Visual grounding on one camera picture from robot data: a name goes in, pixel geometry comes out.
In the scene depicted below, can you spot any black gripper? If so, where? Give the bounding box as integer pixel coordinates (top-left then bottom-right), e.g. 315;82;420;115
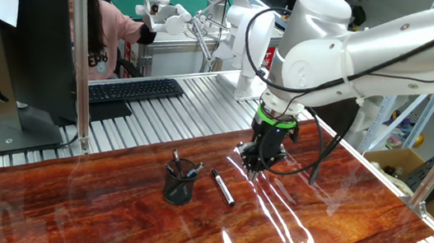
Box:
233;112;306;184

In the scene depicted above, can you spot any white marker pen black cap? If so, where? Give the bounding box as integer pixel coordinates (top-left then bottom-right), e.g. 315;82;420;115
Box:
210;166;236;209

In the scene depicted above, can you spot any black pen gold end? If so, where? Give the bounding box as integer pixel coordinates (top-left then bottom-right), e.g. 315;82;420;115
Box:
186;161;207;176

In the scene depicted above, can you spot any black pen clear cap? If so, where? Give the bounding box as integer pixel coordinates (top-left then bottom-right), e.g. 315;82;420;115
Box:
171;147;186;180

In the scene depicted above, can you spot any black mesh pen holder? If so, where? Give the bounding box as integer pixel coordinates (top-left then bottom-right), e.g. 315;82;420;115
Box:
158;156;203;208

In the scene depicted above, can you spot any black pen silver clip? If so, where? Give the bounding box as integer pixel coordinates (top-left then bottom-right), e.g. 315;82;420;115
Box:
163;162;178;179

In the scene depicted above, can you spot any colourful toy pile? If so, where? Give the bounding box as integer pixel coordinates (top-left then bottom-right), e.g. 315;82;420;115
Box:
381;110;427;152

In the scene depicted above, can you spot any black keyboard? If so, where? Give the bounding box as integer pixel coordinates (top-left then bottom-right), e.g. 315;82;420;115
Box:
86;72;186;109

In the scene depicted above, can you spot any wood grain table mat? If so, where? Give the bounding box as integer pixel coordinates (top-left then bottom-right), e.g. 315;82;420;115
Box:
0;106;434;243

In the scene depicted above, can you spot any black desk pad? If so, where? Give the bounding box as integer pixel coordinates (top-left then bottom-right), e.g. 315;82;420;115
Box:
52;98;134;128

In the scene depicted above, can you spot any black office chair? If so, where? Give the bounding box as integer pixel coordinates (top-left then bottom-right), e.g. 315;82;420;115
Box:
110;43;145;81

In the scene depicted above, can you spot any person in pink shirt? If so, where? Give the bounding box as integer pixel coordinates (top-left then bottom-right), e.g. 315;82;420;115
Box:
77;0;162;83

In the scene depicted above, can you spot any black Dell monitor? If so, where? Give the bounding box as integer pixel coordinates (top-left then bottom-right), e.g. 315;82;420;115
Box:
0;0;85;133

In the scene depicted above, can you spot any green mounting ring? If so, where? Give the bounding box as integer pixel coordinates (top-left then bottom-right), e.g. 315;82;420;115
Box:
255;101;300;133

